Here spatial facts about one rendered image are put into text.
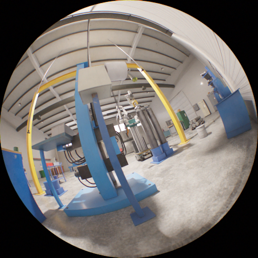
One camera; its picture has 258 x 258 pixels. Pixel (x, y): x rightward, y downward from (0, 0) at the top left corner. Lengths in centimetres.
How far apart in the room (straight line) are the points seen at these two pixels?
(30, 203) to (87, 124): 141
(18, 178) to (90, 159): 111
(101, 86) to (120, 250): 124
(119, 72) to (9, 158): 171
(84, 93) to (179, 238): 124
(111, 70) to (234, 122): 190
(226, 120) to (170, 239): 158
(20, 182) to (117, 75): 179
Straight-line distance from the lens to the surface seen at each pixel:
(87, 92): 75
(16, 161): 140
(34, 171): 328
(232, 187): 86
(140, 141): 329
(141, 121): 216
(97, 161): 95
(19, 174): 139
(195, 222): 70
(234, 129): 168
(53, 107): 792
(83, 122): 107
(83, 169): 126
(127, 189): 61
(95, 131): 123
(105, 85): 74
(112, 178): 145
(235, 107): 162
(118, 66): 101
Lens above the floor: 64
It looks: 13 degrees up
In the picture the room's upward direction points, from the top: 22 degrees counter-clockwise
